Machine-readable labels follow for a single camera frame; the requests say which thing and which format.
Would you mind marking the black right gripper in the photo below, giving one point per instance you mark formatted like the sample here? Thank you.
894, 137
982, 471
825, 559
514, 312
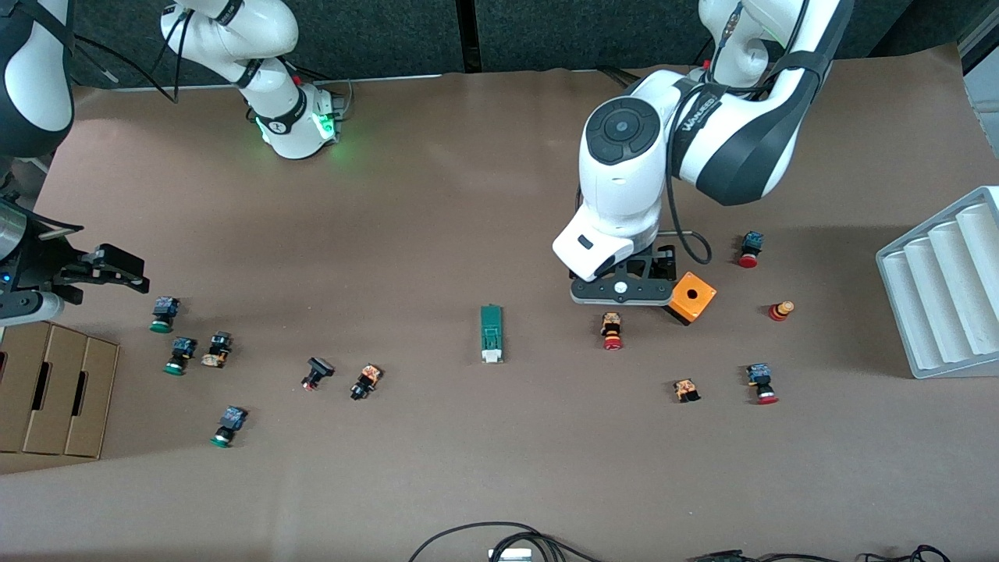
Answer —
40, 261

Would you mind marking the grey ridged tray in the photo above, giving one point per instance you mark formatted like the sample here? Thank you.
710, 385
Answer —
944, 297

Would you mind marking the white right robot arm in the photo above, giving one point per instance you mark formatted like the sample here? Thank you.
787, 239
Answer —
273, 31

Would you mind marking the red mushroom pushbutton blue block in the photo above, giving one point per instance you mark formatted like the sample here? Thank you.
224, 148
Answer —
759, 375
751, 242

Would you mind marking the brown cardboard divider box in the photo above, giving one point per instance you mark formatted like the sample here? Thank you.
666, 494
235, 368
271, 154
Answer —
23, 390

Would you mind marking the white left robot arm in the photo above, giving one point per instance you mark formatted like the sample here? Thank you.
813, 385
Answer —
624, 179

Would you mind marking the black square pushbutton red terminals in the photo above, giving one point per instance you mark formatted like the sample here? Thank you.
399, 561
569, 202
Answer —
318, 367

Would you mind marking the orange button enclosure box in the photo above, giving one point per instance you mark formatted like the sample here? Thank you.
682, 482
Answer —
706, 300

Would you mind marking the grey metal rack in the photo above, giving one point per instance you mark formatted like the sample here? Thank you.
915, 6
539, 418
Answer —
985, 86

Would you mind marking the orange contact block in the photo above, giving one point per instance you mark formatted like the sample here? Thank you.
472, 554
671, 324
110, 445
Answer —
686, 389

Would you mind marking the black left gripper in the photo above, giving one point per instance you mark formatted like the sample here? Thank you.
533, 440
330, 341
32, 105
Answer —
662, 261

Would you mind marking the red mushroom button head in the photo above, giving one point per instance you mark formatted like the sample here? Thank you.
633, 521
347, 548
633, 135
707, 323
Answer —
779, 312

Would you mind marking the red mushroom pushbutton orange block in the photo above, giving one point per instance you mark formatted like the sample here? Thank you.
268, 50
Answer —
611, 324

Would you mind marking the black pushbutton orange block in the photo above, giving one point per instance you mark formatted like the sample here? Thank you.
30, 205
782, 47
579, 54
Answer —
367, 378
217, 347

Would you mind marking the white plug connector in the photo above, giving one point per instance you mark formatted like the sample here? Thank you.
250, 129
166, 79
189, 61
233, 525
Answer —
511, 554

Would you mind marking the green mushroom pushbutton blue block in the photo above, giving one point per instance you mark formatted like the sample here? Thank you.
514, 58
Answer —
183, 347
232, 419
165, 308

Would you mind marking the brown paper table cover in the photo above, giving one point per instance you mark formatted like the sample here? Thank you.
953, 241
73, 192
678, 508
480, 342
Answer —
499, 468

